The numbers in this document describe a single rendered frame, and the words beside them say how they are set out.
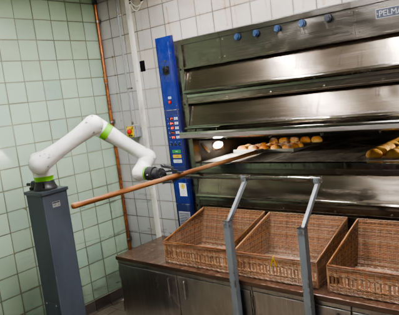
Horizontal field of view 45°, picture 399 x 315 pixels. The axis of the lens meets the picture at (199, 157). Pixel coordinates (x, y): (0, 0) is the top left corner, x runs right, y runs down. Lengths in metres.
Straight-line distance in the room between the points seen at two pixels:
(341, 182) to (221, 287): 0.98
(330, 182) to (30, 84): 2.28
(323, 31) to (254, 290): 1.58
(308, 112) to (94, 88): 1.92
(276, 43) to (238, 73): 0.34
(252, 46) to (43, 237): 1.84
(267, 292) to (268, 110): 1.16
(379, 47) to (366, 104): 0.32
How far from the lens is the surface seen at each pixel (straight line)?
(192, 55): 3.56
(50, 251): 3.25
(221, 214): 3.51
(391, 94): 2.85
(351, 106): 2.92
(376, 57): 2.86
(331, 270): 2.64
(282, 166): 3.18
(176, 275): 3.29
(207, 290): 3.13
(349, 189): 3.02
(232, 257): 2.83
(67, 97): 3.98
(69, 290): 3.37
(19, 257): 3.80
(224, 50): 3.37
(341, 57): 2.94
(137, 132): 3.95
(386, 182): 2.95
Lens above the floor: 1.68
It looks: 7 degrees down
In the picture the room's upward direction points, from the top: 7 degrees counter-clockwise
